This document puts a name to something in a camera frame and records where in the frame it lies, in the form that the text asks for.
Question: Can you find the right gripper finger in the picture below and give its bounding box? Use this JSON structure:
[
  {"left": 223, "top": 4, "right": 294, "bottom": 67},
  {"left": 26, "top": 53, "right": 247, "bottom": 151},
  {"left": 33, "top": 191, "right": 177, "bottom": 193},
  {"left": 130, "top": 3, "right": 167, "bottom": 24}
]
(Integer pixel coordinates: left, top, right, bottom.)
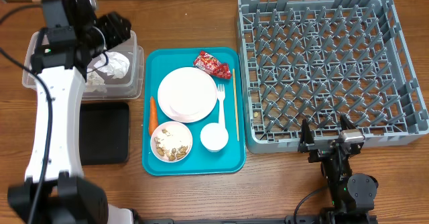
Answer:
[
  {"left": 340, "top": 114, "right": 357, "bottom": 131},
  {"left": 298, "top": 119, "right": 315, "bottom": 153}
]

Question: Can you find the white napkin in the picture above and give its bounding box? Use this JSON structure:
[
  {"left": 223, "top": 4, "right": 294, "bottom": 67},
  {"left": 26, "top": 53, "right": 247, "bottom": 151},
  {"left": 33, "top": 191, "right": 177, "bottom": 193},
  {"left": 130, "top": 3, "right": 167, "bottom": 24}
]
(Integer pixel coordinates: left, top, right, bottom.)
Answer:
[
  {"left": 85, "top": 71, "right": 107, "bottom": 93},
  {"left": 94, "top": 52, "right": 130, "bottom": 78}
]

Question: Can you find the red snack wrapper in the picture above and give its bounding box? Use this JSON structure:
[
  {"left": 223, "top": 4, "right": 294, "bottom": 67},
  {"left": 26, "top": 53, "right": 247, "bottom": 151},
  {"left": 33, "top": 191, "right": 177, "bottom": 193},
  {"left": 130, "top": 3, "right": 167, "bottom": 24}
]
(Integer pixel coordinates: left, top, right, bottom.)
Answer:
[{"left": 193, "top": 51, "right": 232, "bottom": 79}]

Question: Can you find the orange carrot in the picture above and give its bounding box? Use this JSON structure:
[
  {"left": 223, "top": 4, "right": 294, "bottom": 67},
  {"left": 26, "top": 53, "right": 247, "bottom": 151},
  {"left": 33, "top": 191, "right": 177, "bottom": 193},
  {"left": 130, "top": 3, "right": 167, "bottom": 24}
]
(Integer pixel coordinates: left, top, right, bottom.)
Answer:
[{"left": 148, "top": 97, "right": 159, "bottom": 135}]

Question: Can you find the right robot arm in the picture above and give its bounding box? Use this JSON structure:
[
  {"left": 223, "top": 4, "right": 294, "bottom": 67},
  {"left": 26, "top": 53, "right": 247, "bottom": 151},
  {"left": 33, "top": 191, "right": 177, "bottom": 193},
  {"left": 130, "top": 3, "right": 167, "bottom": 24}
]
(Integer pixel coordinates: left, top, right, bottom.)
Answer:
[{"left": 292, "top": 114, "right": 379, "bottom": 224}]

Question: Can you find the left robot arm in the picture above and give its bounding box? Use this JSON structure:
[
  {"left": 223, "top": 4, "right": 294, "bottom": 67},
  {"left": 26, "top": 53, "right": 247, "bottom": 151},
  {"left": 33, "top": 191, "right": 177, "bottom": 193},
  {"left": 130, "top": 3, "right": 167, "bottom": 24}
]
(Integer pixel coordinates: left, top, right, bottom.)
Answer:
[{"left": 7, "top": 12, "right": 140, "bottom": 223}]

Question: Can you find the clear plastic bin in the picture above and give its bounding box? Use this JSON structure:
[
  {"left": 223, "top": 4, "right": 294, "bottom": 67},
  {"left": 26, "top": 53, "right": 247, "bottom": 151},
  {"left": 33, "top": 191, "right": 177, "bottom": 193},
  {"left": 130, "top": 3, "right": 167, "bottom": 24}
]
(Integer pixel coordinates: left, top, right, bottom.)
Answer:
[{"left": 40, "top": 32, "right": 144, "bottom": 101}]

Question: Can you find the grey dish rack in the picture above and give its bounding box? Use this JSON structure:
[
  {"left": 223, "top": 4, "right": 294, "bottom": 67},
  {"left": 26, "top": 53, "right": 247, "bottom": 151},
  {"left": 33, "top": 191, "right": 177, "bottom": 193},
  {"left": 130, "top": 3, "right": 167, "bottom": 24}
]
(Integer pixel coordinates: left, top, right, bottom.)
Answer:
[{"left": 237, "top": 0, "right": 428, "bottom": 154}]

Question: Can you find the white plastic cup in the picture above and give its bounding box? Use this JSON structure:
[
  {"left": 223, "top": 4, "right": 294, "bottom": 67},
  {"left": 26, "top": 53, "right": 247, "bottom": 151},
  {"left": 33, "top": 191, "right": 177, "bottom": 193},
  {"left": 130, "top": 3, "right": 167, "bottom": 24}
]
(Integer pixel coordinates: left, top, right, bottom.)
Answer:
[{"left": 200, "top": 123, "right": 229, "bottom": 152}]

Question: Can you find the large white plate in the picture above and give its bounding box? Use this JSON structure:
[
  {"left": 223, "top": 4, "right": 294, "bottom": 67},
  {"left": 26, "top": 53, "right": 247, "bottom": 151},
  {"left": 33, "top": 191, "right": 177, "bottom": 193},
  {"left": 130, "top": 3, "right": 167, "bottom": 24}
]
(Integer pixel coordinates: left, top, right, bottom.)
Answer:
[{"left": 158, "top": 67, "right": 217, "bottom": 123}]

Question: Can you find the black plastic tray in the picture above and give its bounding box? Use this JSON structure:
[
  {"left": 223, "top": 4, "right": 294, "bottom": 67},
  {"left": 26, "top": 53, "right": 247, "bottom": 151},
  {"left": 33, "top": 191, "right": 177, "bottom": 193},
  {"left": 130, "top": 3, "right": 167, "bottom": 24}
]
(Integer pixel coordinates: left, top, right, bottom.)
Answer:
[{"left": 79, "top": 102, "right": 130, "bottom": 166}]

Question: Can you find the white plastic fork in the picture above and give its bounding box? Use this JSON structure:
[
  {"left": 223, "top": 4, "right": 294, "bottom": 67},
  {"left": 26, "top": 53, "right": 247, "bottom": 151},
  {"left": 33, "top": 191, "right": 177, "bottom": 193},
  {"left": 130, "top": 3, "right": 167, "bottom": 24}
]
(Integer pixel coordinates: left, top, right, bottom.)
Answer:
[{"left": 217, "top": 84, "right": 225, "bottom": 127}]

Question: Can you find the wooden chopstick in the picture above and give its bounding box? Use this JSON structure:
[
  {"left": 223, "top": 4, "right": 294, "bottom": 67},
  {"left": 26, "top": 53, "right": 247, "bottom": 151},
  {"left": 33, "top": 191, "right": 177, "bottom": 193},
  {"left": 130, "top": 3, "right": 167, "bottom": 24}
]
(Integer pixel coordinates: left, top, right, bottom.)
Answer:
[{"left": 232, "top": 69, "right": 240, "bottom": 142}]

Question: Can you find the teal plastic tray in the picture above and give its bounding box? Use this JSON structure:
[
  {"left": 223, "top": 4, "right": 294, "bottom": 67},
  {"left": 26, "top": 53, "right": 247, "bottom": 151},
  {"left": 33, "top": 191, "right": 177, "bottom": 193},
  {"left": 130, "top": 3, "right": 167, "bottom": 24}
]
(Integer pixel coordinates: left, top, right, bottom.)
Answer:
[{"left": 142, "top": 47, "right": 246, "bottom": 176}]

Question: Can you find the small bowl with nuts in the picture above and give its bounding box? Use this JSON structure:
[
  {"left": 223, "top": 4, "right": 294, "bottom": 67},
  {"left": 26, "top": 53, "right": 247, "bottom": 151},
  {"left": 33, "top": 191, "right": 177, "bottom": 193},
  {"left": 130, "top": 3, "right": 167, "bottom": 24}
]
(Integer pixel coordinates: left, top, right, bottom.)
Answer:
[{"left": 150, "top": 121, "right": 193, "bottom": 163}]

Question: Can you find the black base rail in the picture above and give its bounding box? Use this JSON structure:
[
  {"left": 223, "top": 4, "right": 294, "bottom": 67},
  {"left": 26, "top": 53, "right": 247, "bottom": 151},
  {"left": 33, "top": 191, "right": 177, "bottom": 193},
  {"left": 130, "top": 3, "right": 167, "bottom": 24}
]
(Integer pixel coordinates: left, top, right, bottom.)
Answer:
[{"left": 133, "top": 215, "right": 322, "bottom": 224}]

